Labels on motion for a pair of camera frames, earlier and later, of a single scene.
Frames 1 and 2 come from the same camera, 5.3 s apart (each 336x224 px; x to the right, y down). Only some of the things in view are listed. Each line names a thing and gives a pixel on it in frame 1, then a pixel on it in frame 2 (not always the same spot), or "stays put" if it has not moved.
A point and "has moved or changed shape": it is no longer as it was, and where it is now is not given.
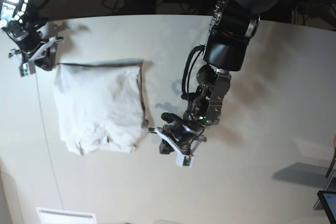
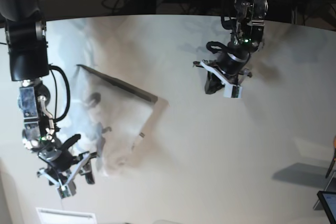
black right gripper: [182, 132] -> [229, 65]
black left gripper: [28, 40] -> [59, 160]
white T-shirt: [100, 105] has moved or changed shape
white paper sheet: [56, 215] stays put
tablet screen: [328, 201] stays put
